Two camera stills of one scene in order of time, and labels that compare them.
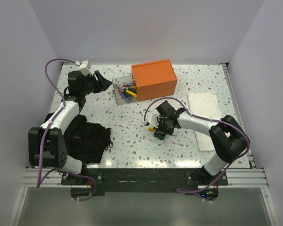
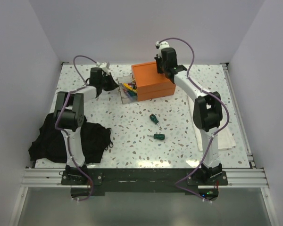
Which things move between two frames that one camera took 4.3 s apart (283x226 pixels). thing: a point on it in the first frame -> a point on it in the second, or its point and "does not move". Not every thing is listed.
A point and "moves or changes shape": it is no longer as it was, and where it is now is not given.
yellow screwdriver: (131, 92) -> (129, 86)
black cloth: (86, 141) does not move
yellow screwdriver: (131, 92) -> (129, 87)
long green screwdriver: (126, 94) -> (131, 93)
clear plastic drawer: (125, 89) moves or changes shape
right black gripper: (170, 132) -> (158, 60)
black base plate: (203, 181) does not move
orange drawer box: (154, 79) does not move
